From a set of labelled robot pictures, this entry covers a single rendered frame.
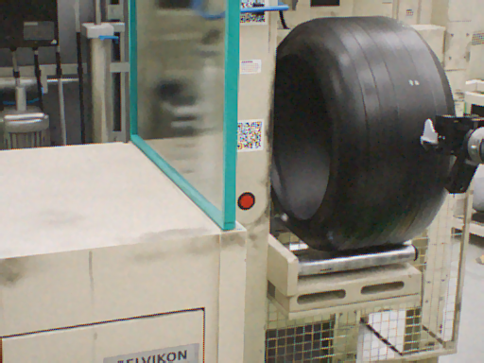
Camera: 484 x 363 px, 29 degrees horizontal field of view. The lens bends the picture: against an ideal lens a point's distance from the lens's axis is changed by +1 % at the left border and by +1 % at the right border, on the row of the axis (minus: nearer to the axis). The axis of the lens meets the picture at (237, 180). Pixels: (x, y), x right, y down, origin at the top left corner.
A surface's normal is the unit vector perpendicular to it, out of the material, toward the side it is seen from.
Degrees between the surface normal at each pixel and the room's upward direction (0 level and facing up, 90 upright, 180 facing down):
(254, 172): 90
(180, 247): 90
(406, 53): 38
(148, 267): 90
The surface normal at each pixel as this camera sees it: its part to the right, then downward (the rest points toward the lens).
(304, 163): 0.32, -0.25
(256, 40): 0.36, 0.29
